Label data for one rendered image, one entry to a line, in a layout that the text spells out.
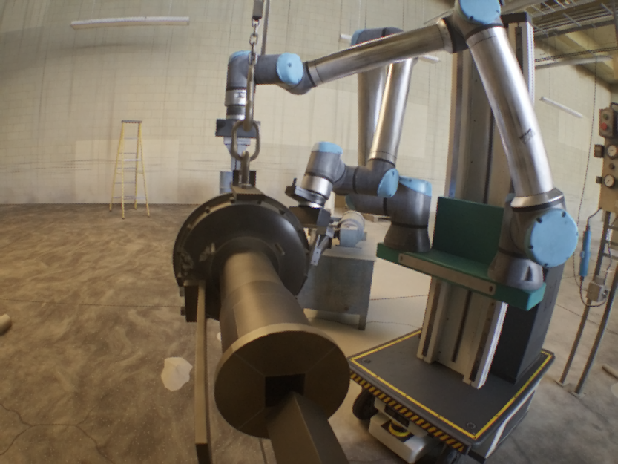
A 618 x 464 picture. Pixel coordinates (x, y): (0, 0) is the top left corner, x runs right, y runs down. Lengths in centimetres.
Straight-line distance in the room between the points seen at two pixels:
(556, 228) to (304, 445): 77
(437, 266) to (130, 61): 832
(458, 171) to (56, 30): 949
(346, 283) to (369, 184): 141
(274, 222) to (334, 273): 169
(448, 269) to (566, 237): 46
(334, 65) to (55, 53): 893
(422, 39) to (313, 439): 101
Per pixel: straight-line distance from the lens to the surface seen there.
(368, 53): 107
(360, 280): 237
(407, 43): 108
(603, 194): 215
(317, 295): 243
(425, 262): 126
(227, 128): 103
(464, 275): 118
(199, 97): 843
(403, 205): 131
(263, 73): 100
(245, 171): 71
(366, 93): 134
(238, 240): 67
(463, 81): 145
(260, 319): 37
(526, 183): 91
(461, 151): 141
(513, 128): 91
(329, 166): 100
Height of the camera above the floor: 114
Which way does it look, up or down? 12 degrees down
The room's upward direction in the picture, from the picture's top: 4 degrees clockwise
